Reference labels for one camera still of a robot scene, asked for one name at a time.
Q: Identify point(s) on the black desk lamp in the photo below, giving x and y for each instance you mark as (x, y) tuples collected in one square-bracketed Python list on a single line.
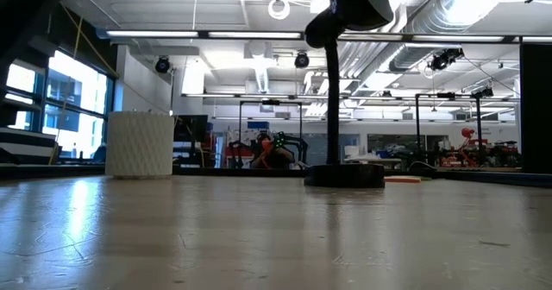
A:
[(345, 175)]

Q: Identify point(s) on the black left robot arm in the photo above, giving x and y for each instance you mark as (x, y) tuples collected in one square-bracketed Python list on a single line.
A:
[(26, 1)]

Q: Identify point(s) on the black distant robot arm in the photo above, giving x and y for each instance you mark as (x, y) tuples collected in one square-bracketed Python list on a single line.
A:
[(297, 143)]

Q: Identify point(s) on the person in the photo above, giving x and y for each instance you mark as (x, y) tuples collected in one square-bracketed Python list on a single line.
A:
[(276, 158)]

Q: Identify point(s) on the black monitor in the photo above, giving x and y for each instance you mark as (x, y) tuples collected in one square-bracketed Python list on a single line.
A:
[(192, 128)]

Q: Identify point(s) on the orange sticky note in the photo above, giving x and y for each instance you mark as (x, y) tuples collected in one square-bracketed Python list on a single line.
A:
[(401, 179)]

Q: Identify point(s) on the white lattice pen cup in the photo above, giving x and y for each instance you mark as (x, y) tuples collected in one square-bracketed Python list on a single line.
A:
[(138, 145)]

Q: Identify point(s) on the black ceiling spotlight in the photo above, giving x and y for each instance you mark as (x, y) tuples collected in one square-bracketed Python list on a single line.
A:
[(444, 59)]

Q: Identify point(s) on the large window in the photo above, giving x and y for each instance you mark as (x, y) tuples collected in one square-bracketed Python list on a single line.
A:
[(77, 83)]

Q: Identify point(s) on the black and white shelf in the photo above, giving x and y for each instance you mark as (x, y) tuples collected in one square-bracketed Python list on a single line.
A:
[(26, 149)]

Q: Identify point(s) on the black upright panel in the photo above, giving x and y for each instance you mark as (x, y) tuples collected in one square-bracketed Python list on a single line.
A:
[(537, 109)]

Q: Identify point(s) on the black tubular rig frame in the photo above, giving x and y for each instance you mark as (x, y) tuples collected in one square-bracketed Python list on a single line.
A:
[(446, 95), (271, 102)]

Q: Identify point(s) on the black ceiling camera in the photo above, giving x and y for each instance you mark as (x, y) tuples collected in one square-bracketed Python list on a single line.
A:
[(163, 64), (302, 60)]

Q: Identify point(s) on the silver ventilation duct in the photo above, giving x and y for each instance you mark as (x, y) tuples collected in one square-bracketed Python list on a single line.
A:
[(435, 14)]

